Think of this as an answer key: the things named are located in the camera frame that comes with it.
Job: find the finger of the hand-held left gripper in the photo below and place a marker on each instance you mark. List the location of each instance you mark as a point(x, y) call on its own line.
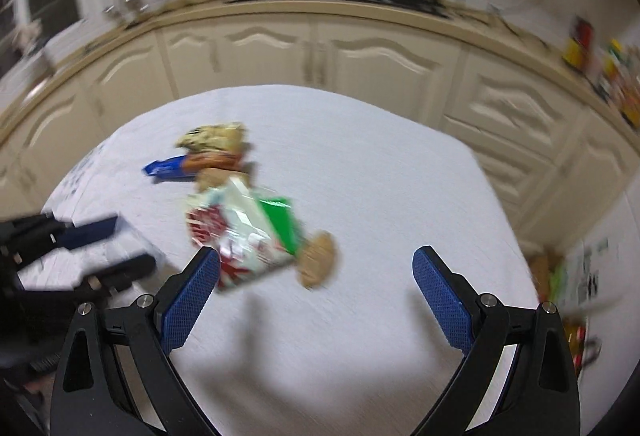
point(90, 231)
point(120, 273)

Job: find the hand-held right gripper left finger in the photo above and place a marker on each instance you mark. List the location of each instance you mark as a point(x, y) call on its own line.
point(192, 296)

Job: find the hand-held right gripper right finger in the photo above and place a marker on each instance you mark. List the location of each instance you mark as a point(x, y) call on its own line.
point(445, 301)

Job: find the red white green snack packet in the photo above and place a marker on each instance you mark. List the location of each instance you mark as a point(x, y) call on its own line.
point(240, 236)

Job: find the blue biscuit packet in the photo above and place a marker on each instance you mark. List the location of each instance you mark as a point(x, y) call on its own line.
point(165, 168)

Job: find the round biscuit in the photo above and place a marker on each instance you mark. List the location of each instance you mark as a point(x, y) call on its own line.
point(317, 261)

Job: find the beige snack packet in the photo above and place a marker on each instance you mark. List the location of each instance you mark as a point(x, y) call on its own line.
point(210, 136)

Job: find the floral patterned tablecloth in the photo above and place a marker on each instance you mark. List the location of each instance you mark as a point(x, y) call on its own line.
point(75, 181)

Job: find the brown cardboard box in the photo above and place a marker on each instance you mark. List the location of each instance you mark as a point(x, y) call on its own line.
point(542, 273)

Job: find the round table white cloth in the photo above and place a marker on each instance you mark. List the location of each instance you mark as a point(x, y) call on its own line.
point(360, 186)

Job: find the cream base cabinet run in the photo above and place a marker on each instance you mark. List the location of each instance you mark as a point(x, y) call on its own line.
point(390, 61)

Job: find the beige countertop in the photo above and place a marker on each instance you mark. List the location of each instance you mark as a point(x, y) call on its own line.
point(200, 0)

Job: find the cluster of condiment bottles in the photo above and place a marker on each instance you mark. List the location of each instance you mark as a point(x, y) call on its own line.
point(617, 76)

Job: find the large dark sauce bottle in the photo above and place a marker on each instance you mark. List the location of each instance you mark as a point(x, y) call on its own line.
point(577, 44)

